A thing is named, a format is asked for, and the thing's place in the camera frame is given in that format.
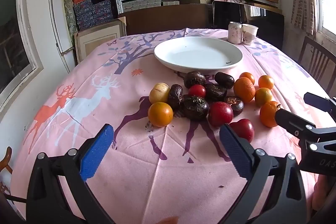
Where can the brown wooden panel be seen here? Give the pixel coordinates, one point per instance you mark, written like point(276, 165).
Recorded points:
point(165, 19)

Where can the stack of blue patterned boxes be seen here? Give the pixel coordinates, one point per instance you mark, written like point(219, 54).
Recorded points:
point(92, 12)

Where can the brown wooden chair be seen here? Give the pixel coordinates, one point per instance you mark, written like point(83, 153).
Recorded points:
point(5, 169)

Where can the small orange kumquat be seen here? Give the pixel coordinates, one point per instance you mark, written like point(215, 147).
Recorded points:
point(266, 82)
point(263, 97)
point(247, 77)

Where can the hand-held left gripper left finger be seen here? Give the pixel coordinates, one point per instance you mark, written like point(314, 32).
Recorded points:
point(97, 150)

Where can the orange mandarin with stem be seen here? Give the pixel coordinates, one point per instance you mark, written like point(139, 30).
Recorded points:
point(269, 113)

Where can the pale yellow round fruit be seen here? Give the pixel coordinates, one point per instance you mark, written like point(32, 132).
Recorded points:
point(159, 92)

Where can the wrinkled dark red date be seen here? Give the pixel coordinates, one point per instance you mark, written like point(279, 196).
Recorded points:
point(175, 96)

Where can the white paper cup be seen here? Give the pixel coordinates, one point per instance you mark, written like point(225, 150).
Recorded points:
point(249, 33)

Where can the large dark water chestnut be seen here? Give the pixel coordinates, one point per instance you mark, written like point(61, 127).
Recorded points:
point(195, 107)

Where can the round orange mandarin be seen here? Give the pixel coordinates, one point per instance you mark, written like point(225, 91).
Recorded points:
point(244, 89)

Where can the small red cherry tomato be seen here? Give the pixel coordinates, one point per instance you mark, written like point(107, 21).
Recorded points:
point(197, 91)

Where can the wooden picture frame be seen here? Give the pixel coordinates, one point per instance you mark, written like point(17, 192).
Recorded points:
point(97, 39)

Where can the person's right hand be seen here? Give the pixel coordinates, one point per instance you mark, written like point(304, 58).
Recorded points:
point(324, 195)

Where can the white framed window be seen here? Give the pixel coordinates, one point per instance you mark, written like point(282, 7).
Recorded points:
point(15, 43)

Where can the pink printed tablecloth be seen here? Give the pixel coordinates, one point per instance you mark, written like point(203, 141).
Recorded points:
point(131, 187)

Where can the large yellow-orange kumquat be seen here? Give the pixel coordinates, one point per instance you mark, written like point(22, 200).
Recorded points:
point(160, 114)

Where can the white board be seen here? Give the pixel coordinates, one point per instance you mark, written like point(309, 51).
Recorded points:
point(56, 29)

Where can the green marble slab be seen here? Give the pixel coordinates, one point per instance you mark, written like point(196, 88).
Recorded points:
point(69, 11)

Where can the white ceramic plate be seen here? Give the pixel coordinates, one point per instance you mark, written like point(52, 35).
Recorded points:
point(197, 56)

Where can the white drink can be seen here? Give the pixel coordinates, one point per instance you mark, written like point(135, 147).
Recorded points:
point(235, 32)

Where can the dark wooden chair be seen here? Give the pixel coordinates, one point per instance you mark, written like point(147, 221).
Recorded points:
point(317, 56)

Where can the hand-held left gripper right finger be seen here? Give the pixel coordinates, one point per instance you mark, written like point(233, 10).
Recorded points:
point(233, 150)

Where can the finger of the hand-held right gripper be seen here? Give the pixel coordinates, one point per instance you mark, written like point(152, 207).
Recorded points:
point(291, 120)
point(319, 102)

